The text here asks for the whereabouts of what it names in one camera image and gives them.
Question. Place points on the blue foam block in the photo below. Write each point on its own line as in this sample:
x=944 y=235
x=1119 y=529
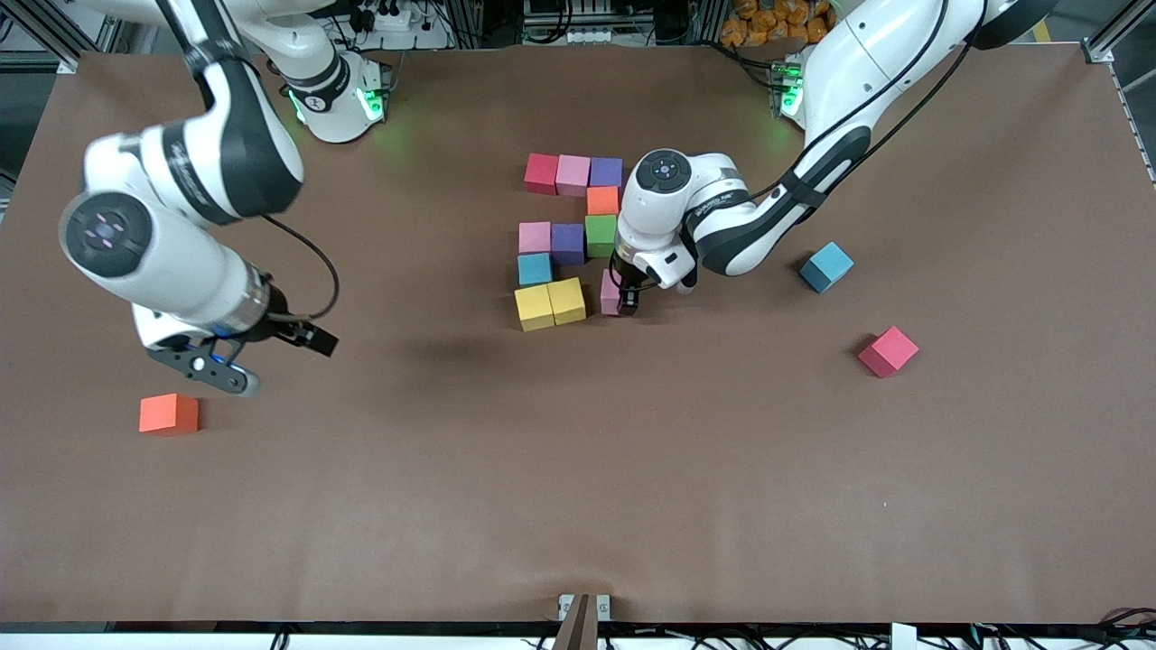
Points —
x=826 y=267
x=535 y=269

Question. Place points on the bag of orange items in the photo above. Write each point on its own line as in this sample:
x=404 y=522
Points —
x=768 y=23

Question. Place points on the white power strip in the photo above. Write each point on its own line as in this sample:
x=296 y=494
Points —
x=397 y=20

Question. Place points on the red foam block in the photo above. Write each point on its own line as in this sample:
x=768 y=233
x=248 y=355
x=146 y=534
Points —
x=541 y=173
x=890 y=352

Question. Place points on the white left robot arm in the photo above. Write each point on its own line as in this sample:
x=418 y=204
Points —
x=668 y=208

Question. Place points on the orange foam block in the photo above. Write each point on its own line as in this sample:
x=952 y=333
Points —
x=603 y=200
x=168 y=414

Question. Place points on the purple foam block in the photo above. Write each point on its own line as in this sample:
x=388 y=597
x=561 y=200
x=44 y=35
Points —
x=607 y=171
x=569 y=244

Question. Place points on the yellow foam block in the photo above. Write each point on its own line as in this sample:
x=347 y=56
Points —
x=535 y=309
x=567 y=301

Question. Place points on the white electronics box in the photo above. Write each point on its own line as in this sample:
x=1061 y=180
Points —
x=569 y=34

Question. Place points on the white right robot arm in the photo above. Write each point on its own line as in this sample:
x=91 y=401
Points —
x=172 y=253

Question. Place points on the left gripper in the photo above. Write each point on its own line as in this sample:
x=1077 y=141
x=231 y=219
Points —
x=627 y=297

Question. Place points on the mauve pink foam block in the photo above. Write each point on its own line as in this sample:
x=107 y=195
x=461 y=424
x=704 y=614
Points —
x=574 y=176

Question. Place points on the large table cover sheet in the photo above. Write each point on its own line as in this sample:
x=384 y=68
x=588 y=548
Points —
x=578 y=524

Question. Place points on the metal edge bracket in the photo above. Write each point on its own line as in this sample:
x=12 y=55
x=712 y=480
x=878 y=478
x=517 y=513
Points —
x=603 y=607

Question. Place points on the aluminium frame rail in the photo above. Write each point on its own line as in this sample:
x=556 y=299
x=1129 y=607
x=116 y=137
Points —
x=36 y=27

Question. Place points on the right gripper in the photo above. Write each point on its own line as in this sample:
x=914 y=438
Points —
x=279 y=323

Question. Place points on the green foam block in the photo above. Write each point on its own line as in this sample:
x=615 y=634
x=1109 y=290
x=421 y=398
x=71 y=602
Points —
x=601 y=236

